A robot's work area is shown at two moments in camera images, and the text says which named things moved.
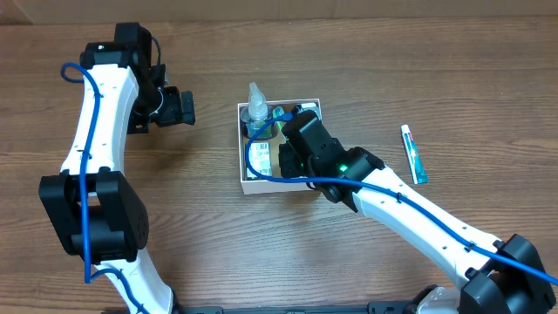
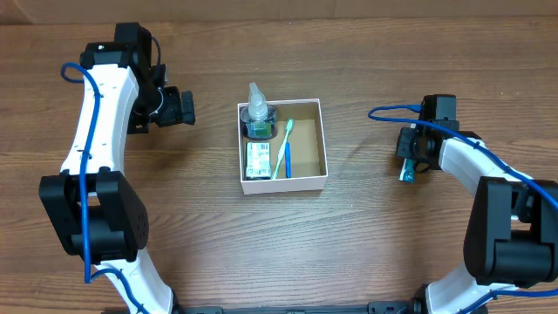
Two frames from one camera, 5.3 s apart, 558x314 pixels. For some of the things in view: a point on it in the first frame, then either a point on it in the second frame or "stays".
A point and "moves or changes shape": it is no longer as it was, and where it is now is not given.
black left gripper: [187, 107] stays
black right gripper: [287, 162] -> [404, 147]
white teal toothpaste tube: [417, 168] moves or changes shape
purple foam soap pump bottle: [255, 113] stays
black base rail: [369, 308] stays
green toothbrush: [276, 112] moves or changes shape
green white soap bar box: [261, 160] stays
